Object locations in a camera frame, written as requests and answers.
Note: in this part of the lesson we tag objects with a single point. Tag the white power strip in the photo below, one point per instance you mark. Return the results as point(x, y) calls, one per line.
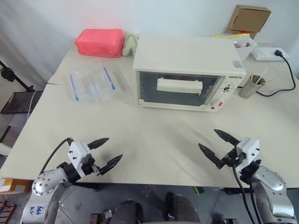
point(264, 54)

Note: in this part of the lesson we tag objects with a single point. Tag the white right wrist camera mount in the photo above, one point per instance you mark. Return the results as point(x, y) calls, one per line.
point(248, 149)

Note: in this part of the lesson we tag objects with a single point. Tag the green white plush cloth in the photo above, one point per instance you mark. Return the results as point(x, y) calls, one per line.
point(129, 44)

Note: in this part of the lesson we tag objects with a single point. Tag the light wooden stick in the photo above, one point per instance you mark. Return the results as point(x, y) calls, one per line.
point(264, 72)
point(269, 81)

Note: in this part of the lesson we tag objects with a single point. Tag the white plastic bin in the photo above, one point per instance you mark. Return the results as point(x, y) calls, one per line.
point(245, 52)

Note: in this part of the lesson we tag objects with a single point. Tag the clear plastic lid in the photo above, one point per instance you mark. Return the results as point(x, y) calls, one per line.
point(120, 79)

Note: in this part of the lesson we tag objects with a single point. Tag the metal cup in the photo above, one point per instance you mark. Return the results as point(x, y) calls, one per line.
point(248, 91)

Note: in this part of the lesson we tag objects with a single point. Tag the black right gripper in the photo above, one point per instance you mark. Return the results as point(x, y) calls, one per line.
point(231, 159)

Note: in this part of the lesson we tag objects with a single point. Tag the clear container with blue clips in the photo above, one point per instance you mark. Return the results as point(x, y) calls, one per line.
point(90, 84)

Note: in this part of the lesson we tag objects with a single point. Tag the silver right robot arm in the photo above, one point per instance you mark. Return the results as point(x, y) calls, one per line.
point(271, 186)

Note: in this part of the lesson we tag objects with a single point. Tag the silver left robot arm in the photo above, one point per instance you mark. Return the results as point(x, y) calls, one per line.
point(46, 184)

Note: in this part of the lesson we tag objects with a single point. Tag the white toaster oven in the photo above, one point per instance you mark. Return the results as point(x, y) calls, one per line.
point(184, 53)

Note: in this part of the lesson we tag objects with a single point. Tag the pink fabric storage box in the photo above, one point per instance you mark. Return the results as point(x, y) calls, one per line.
point(99, 42)

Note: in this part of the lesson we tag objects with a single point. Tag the black metal stand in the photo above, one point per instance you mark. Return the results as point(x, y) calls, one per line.
point(14, 75)

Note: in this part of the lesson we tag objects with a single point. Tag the yellow cardboard box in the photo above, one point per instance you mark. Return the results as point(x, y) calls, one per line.
point(15, 186)

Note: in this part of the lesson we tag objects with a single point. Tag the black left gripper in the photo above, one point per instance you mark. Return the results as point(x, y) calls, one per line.
point(90, 168)

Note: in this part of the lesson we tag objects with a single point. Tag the yellow packet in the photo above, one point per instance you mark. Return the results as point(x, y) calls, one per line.
point(236, 36)

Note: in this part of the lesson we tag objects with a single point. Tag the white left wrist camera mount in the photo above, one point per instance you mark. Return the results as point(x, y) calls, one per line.
point(78, 151)

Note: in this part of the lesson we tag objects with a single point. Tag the large brown cardboard box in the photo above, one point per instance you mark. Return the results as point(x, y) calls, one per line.
point(251, 17)

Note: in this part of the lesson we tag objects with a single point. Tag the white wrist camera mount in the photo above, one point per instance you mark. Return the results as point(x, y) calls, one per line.
point(248, 149)
point(78, 151)

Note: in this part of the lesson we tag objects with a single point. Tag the dark rounded shape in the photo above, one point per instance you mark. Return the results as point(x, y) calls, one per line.
point(127, 212)
point(183, 210)

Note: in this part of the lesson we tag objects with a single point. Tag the red metal frame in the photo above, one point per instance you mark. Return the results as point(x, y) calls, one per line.
point(7, 210)

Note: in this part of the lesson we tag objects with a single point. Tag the green yellow sponge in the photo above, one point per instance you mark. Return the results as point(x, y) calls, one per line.
point(200, 190)

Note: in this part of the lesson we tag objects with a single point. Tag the glass oven door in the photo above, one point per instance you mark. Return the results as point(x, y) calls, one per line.
point(149, 89)

